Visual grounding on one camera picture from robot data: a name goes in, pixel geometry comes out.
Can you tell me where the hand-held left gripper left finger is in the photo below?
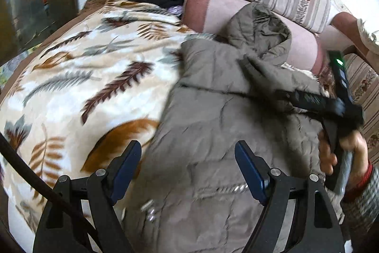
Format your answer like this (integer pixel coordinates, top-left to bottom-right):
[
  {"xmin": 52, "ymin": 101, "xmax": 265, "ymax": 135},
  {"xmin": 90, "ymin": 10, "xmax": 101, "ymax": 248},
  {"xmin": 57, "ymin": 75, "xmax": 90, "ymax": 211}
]
[{"xmin": 32, "ymin": 140, "xmax": 142, "ymax": 253}]

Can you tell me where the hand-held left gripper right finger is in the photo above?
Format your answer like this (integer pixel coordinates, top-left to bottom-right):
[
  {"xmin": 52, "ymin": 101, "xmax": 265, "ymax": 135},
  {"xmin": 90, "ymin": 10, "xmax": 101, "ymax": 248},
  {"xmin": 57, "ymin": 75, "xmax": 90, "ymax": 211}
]
[{"xmin": 235, "ymin": 140, "xmax": 346, "ymax": 253}]

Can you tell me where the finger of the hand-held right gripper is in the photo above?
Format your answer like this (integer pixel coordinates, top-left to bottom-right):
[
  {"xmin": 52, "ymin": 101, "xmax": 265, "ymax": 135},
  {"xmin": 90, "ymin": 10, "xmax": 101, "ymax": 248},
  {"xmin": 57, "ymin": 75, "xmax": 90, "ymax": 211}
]
[{"xmin": 240, "ymin": 58, "xmax": 297, "ymax": 109}]

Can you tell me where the olive quilted jacket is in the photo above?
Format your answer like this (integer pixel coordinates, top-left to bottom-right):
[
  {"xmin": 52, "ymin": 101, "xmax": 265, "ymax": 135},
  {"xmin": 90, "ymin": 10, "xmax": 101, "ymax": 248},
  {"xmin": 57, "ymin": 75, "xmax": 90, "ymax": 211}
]
[{"xmin": 123, "ymin": 2, "xmax": 345, "ymax": 253}]

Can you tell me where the person's right forearm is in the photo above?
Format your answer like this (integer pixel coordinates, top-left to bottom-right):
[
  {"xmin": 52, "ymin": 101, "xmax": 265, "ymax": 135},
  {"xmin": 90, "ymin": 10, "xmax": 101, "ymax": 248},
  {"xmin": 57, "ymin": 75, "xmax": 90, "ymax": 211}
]
[{"xmin": 340, "ymin": 162, "xmax": 379, "ymax": 239}]

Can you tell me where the person's right hand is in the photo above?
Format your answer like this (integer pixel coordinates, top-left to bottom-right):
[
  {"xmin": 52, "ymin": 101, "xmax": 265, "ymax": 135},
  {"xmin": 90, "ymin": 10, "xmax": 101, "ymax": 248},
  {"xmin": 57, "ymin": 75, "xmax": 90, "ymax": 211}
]
[{"xmin": 318, "ymin": 130, "xmax": 371, "ymax": 193}]

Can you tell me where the white cloth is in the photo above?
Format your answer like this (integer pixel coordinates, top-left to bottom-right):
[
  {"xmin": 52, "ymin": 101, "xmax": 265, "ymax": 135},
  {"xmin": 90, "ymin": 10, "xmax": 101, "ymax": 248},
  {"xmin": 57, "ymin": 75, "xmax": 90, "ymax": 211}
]
[{"xmin": 356, "ymin": 18, "xmax": 379, "ymax": 50}]

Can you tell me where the pink bolster cushion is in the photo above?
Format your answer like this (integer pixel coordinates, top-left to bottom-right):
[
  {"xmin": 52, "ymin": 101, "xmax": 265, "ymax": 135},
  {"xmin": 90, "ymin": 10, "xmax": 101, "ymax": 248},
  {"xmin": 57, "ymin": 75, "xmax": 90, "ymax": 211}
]
[{"xmin": 180, "ymin": 0, "xmax": 328, "ymax": 77}]

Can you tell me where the leaf print blanket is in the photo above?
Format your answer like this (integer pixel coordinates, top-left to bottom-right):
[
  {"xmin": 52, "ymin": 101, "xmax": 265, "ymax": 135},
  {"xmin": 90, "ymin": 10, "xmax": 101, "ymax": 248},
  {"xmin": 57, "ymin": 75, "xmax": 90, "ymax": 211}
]
[{"xmin": 0, "ymin": 0, "xmax": 202, "ymax": 253}]

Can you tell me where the black cable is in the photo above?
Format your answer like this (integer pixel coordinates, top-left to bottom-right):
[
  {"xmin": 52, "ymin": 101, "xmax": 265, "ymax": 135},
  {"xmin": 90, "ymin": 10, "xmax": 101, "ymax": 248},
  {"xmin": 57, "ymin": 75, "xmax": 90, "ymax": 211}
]
[{"xmin": 0, "ymin": 133, "xmax": 99, "ymax": 246}]

